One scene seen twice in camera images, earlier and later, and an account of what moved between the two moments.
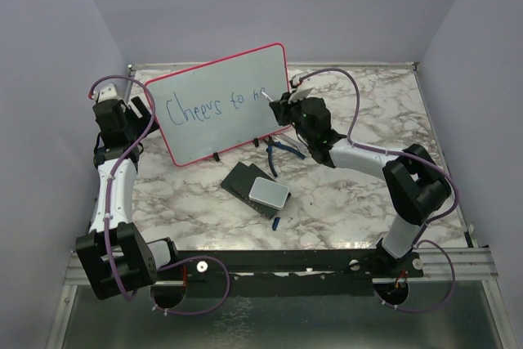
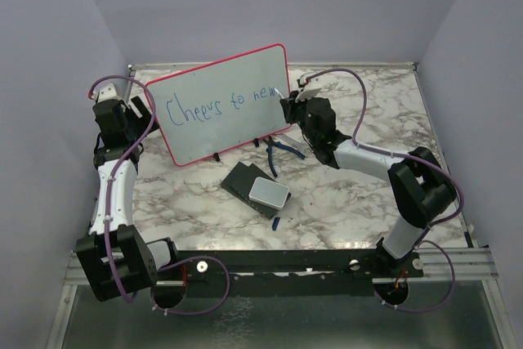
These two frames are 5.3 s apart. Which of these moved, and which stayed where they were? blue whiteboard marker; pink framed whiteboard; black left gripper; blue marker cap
Moved: blue whiteboard marker
Stayed: pink framed whiteboard; blue marker cap; black left gripper
